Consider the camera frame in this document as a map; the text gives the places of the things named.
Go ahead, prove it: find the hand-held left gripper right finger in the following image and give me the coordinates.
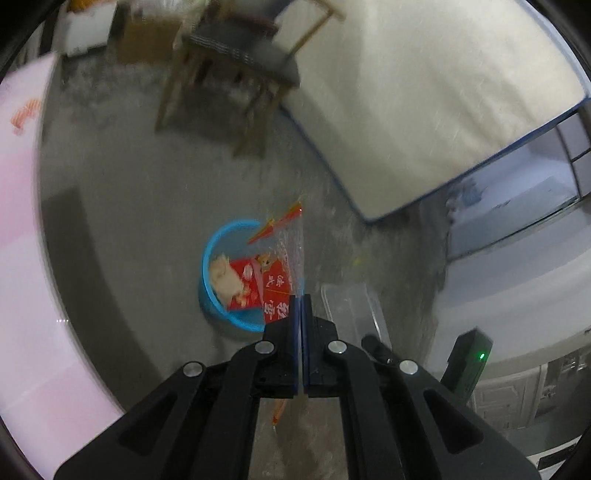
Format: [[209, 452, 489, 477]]
[[301, 295, 541, 480]]

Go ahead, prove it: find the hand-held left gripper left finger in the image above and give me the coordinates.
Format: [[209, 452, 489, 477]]
[[54, 295, 301, 480]]

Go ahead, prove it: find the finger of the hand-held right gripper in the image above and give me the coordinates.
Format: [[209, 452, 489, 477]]
[[361, 335, 398, 365]]

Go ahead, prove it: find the red snack bag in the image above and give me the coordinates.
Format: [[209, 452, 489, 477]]
[[228, 256, 296, 326]]

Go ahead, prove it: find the blue plastic basket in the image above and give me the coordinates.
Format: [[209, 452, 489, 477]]
[[199, 219, 296, 334]]

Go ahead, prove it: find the brown paper bag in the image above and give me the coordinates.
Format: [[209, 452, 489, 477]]
[[209, 253, 245, 309]]

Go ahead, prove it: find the clear zip bag red strip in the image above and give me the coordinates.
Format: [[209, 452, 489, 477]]
[[247, 198, 308, 301]]

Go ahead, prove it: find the clear plastic floor container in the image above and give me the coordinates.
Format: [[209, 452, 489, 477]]
[[320, 283, 386, 344]]

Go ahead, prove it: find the white panelled cabinet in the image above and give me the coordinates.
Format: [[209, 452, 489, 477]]
[[471, 351, 591, 435]]

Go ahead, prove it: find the white mattress blue edge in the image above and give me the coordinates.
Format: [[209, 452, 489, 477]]
[[277, 0, 591, 224]]

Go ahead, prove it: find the pink balloon print tablecloth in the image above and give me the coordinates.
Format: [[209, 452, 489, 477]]
[[0, 53, 127, 480]]

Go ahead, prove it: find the wooden chair black seat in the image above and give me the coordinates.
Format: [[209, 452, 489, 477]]
[[154, 0, 347, 158]]

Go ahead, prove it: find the cardboard box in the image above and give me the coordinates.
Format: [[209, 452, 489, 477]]
[[115, 14, 181, 65]]

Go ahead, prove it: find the white foam box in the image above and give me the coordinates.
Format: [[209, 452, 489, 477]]
[[62, 0, 116, 58]]

